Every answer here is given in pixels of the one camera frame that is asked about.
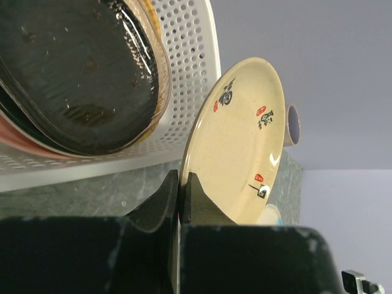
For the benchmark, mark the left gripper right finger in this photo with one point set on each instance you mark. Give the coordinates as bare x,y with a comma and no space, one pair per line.
252,259

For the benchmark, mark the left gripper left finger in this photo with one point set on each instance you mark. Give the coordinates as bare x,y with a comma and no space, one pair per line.
112,254

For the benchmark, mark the large cream and blue plate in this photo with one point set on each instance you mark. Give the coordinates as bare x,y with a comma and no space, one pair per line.
270,216

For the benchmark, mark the tan wooden printed plate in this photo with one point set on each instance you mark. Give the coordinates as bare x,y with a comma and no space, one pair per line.
236,142

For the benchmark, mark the cream and pink plate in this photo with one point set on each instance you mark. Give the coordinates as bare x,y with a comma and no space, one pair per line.
13,138

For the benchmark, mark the black lacquer plate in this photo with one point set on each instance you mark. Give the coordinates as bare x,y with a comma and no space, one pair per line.
76,76

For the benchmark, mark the white perforated plastic bin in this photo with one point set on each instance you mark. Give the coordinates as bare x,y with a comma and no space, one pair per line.
190,39

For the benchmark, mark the beige ceramic mug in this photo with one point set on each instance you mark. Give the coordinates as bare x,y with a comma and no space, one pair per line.
292,126

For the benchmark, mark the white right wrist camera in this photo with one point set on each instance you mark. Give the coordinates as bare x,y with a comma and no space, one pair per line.
356,283

